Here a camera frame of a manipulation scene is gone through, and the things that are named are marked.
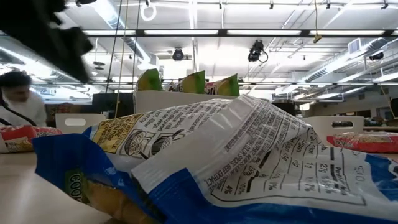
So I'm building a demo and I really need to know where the orange Maruchan ramen pack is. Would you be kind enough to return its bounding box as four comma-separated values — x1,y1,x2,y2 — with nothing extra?
0,125,63,154
326,132,398,154

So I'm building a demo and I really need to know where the black monitor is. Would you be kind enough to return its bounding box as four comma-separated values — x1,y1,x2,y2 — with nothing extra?
91,92,135,119

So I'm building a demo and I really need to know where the black overhead camera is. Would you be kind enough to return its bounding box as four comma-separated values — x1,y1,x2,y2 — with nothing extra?
247,39,269,63

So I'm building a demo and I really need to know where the black overhead light bar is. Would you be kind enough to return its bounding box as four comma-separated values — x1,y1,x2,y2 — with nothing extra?
82,29,398,37

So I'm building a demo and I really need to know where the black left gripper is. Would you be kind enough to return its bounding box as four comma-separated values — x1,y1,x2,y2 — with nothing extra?
0,0,93,83

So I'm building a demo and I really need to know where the white hanging ring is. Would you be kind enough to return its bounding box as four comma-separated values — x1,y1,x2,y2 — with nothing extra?
140,2,157,22

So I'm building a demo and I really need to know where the silver ventilation duct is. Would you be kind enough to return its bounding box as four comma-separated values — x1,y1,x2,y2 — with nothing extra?
88,0,161,72
306,37,398,83

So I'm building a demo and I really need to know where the white plastic bin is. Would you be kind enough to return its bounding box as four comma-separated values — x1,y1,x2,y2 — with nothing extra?
55,113,108,135
302,115,365,139
133,90,240,114

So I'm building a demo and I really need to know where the blue Maruchan ramen pack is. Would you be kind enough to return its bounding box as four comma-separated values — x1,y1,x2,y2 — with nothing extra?
32,94,398,224

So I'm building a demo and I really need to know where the round black ceiling fixture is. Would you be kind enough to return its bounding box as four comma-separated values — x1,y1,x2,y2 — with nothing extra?
172,47,185,62

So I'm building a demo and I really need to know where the person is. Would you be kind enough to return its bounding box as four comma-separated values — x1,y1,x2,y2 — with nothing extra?
0,70,47,128

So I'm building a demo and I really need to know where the yellowish hanging cable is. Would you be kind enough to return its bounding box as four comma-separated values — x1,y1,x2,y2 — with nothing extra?
114,0,129,119

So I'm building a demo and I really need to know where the yellow hanging cord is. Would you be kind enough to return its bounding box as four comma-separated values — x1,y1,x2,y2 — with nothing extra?
313,0,323,44

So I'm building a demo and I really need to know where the black hanging cable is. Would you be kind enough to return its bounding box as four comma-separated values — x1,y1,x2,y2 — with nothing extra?
132,0,141,93
105,0,124,94

